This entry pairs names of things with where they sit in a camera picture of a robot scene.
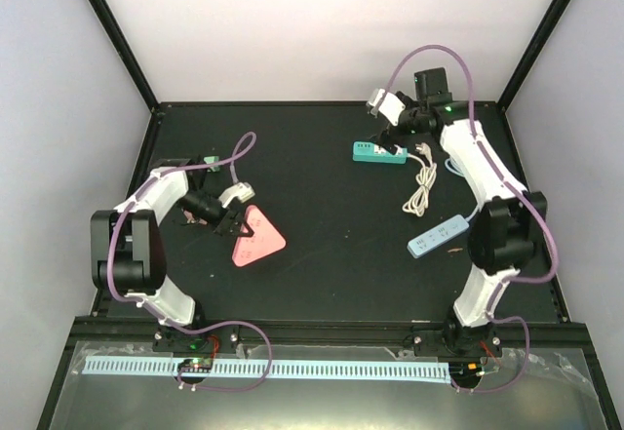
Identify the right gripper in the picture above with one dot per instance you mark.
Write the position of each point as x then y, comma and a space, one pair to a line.
384, 138

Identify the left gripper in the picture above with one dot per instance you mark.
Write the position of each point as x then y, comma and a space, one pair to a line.
228, 223

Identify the pink triangular power strip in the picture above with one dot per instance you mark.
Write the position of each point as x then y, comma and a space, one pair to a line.
266, 239

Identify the teal power strip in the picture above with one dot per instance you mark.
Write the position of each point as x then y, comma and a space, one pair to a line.
368, 152

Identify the green USB charger plug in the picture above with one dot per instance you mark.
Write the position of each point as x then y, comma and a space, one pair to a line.
213, 163

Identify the light blue power strip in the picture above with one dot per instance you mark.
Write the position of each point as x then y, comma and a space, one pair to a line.
438, 235

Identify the pink square socket adapter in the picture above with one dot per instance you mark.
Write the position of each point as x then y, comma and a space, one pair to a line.
191, 218

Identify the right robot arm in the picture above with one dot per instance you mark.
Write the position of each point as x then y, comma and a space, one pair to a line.
508, 227

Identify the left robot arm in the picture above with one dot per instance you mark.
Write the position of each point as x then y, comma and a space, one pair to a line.
127, 250

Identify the left circuit board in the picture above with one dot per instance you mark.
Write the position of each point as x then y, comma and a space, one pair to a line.
201, 365

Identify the circuit board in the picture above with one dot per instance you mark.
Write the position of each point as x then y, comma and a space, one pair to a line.
472, 369
201, 365

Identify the right circuit board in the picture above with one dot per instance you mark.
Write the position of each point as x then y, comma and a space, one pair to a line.
472, 369

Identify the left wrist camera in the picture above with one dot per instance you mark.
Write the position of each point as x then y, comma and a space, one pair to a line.
241, 191

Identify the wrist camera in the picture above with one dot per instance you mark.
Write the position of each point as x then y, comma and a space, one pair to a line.
241, 191
387, 105

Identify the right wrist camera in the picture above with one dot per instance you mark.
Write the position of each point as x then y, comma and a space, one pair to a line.
387, 105

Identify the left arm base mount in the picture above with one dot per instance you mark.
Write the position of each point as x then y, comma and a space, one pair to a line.
170, 340

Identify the white slotted cable duct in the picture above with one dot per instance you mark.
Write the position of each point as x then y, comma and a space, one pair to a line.
255, 369

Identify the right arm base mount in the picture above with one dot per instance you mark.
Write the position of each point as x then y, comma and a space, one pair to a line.
449, 340

